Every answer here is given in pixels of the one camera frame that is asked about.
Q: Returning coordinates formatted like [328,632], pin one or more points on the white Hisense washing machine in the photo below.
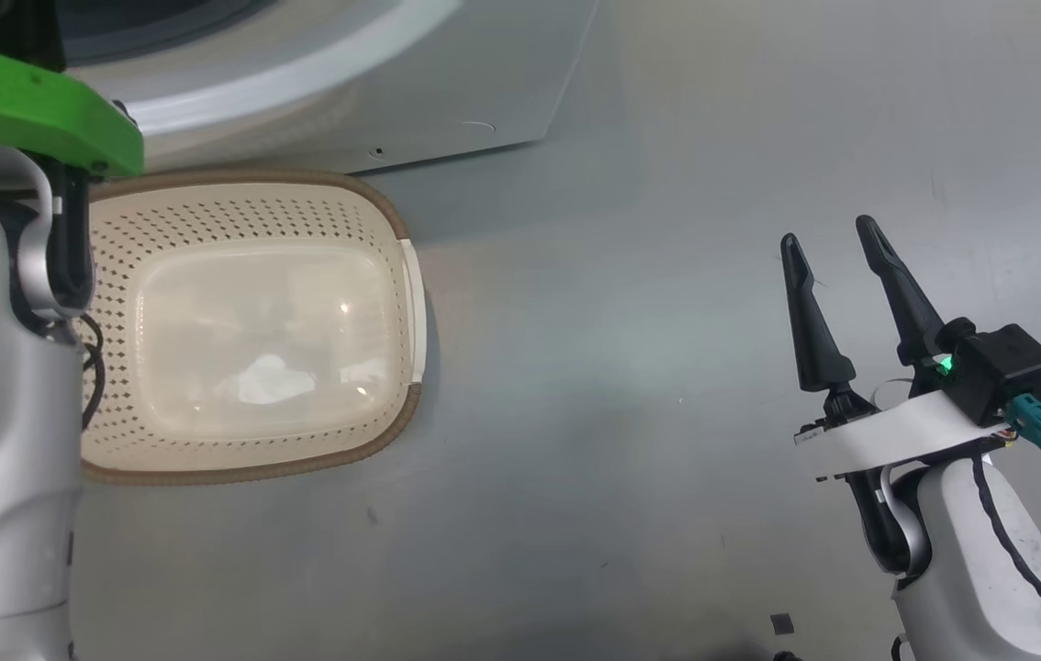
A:
[484,73]

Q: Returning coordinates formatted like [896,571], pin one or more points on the cream perforated laundry basket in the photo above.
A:
[254,349]

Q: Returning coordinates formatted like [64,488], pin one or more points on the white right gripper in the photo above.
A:
[906,431]

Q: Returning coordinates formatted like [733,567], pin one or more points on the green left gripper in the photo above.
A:
[34,106]

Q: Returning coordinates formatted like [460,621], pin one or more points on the small dark floor sticker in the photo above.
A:
[782,624]

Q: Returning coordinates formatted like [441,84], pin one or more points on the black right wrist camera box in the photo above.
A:
[1002,372]

